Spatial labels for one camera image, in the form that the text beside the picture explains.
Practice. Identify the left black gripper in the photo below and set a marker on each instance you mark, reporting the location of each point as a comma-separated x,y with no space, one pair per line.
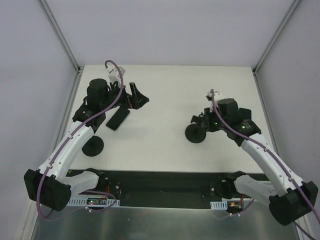
129,100

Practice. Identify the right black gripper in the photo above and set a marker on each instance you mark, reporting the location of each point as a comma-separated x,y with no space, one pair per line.
203,120

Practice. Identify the black phone stand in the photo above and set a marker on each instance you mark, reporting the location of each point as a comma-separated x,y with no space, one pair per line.
195,134
93,147

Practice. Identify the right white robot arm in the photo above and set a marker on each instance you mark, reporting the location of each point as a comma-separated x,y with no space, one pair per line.
288,197

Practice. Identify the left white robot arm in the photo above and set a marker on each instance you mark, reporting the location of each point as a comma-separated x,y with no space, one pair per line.
49,185

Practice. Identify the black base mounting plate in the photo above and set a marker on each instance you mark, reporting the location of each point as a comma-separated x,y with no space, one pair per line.
173,190

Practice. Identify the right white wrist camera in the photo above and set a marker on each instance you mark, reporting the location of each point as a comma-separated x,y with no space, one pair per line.
215,97

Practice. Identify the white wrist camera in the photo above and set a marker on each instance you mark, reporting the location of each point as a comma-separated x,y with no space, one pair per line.
215,97
114,74

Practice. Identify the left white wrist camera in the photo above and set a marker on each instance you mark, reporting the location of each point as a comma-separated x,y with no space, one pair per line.
114,74

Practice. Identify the left aluminium frame post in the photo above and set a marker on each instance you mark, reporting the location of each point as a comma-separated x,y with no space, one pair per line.
59,34

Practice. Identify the aluminium frame post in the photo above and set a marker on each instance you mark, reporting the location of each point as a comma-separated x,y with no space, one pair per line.
276,35
59,34

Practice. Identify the right white cable duct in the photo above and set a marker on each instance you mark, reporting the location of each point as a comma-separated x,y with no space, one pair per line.
221,205

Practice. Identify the white cable duct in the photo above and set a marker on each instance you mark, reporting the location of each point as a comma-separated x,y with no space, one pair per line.
92,202
221,205

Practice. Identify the right aluminium frame post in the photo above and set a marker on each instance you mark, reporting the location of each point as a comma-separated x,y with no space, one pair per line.
276,35

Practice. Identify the left white cable duct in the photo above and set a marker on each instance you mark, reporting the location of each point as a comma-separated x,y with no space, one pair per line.
92,202

